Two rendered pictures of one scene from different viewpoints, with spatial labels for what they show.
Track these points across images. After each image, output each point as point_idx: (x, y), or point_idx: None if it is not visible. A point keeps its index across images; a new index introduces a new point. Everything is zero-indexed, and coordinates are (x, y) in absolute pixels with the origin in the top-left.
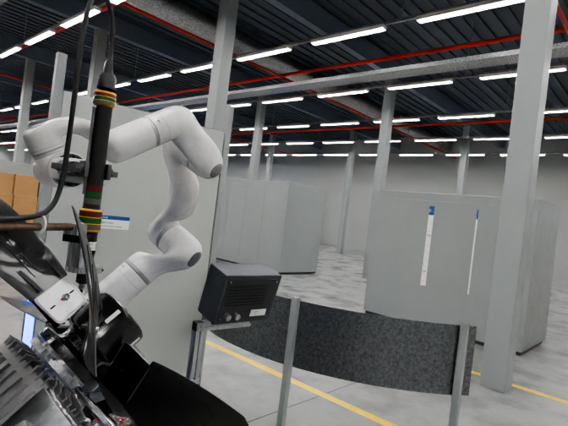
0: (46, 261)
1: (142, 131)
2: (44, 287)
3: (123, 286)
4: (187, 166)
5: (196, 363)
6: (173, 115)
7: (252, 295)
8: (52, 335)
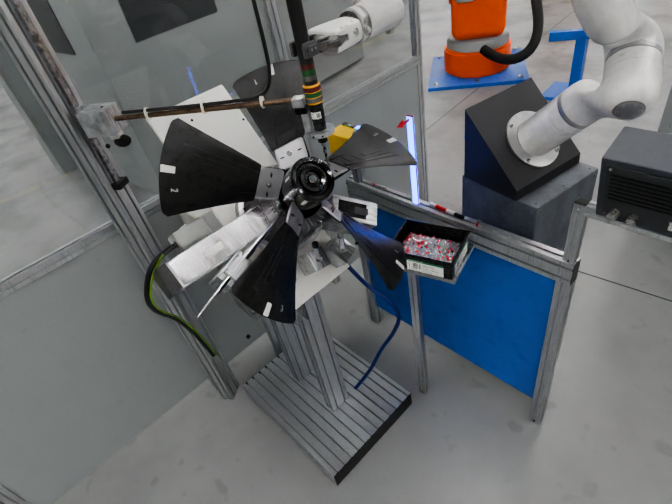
0: (293, 123)
1: None
2: (281, 143)
3: (544, 123)
4: None
5: (572, 246)
6: None
7: (665, 201)
8: None
